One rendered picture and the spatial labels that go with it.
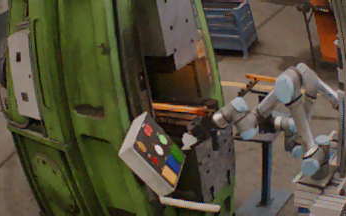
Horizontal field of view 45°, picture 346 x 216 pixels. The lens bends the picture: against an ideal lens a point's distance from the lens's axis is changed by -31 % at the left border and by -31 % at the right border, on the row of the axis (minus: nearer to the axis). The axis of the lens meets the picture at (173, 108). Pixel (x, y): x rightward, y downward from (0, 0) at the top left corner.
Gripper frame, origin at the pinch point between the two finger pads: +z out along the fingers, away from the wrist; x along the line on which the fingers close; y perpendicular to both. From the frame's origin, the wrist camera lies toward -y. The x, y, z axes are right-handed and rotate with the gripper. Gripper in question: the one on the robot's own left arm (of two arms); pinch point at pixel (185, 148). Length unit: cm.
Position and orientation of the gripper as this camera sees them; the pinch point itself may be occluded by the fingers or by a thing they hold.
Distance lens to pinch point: 267.1
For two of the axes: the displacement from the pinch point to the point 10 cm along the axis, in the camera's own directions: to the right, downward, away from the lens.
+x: -1.6, 4.2, -8.9
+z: -7.6, 5.3, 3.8
